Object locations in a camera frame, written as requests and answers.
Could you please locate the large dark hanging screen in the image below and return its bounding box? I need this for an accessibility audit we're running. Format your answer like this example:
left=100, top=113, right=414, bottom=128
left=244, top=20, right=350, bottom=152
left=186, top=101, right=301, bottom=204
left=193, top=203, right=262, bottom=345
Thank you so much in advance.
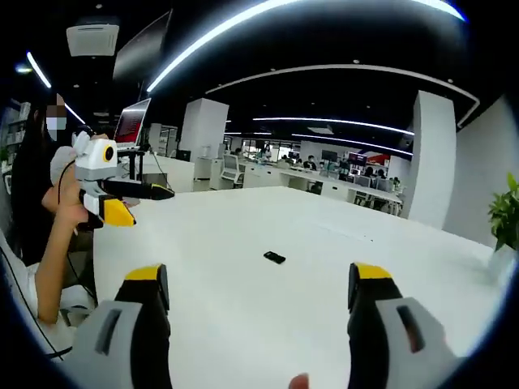
left=112, top=9, right=174, bottom=83

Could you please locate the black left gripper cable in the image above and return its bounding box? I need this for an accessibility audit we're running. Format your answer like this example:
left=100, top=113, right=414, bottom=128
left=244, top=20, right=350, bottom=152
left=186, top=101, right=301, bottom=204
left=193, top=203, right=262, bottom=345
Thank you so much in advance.
left=55, top=159, right=99, bottom=308

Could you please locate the long curved ceiling light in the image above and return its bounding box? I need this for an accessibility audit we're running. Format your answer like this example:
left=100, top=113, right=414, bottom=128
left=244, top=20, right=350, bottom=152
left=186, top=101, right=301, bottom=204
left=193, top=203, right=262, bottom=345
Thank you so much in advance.
left=145, top=0, right=468, bottom=92

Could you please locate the row of white desks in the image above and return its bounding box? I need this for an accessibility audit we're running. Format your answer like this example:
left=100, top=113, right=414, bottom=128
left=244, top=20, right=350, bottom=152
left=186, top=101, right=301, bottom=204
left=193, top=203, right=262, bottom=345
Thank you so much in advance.
left=242, top=163, right=405, bottom=216

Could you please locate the white ceiling air conditioner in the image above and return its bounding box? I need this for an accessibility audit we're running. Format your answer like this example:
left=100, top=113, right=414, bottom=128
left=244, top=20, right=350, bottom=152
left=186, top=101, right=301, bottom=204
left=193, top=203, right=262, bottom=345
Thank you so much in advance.
left=65, top=23, right=121, bottom=58

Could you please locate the potted green plant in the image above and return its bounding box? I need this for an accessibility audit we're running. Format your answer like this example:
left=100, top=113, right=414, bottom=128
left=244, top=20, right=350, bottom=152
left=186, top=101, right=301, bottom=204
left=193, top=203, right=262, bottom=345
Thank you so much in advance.
left=487, top=172, right=519, bottom=281

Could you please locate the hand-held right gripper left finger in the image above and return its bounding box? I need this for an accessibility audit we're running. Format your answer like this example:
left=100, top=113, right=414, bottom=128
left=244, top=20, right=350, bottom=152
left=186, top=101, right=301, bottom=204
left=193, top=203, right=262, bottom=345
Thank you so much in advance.
left=71, top=263, right=174, bottom=389

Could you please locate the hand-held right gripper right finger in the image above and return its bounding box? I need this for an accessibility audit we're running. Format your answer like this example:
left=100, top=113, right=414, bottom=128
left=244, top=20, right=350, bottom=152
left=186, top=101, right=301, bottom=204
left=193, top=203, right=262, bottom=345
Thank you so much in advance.
left=346, top=262, right=464, bottom=389

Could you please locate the red monitor on stand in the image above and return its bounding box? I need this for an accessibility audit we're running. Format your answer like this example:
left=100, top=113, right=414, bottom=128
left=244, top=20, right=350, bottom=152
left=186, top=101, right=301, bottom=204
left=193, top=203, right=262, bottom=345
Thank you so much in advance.
left=114, top=97, right=152, bottom=184

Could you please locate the white office chair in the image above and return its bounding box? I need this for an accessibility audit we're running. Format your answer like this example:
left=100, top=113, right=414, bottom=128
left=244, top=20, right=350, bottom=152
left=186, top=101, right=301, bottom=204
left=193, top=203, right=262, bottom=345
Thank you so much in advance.
left=220, top=154, right=245, bottom=190

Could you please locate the person's left hand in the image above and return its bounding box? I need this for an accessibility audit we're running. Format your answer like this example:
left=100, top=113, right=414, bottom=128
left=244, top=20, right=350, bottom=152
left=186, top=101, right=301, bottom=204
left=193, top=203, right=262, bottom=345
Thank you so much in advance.
left=41, top=179, right=103, bottom=231

